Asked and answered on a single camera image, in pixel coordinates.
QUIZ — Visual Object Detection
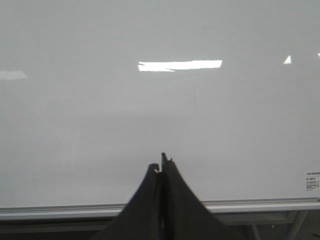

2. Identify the white whiteboard with aluminium frame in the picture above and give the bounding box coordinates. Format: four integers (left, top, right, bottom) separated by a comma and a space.
0, 0, 320, 221

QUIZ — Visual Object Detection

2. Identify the white whiteboard stand leg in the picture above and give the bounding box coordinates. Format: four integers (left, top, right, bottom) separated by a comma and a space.
286, 210, 308, 240

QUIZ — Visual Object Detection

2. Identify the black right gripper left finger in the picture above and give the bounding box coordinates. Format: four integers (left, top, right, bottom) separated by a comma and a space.
91, 163, 162, 240

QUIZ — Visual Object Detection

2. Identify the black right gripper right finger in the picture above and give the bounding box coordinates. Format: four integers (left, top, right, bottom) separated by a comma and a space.
161, 152, 246, 240

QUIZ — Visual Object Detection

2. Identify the small printed label sticker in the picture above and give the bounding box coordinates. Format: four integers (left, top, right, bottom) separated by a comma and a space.
305, 171, 320, 191

